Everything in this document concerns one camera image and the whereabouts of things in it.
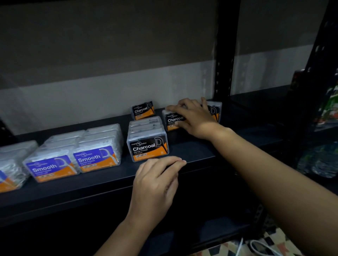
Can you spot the person's right hand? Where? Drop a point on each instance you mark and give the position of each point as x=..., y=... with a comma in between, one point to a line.
x=200, y=121

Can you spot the black label dental floss box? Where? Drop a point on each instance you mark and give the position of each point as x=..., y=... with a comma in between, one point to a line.
x=171, y=120
x=215, y=110
x=142, y=110

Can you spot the dark metal shelf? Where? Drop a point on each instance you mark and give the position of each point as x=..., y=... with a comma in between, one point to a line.
x=79, y=184

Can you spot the person's left hand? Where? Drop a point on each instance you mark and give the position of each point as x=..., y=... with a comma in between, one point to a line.
x=153, y=192

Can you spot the pack of clear plastic bottles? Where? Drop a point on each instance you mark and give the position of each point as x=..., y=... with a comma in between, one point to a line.
x=324, y=163

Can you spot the group of floss boxes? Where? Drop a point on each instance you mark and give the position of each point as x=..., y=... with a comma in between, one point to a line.
x=50, y=168

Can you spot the row of green drink cans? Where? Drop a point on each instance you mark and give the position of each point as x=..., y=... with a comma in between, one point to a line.
x=330, y=105

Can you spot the person's right forearm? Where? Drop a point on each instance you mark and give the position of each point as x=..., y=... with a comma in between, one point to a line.
x=277, y=190

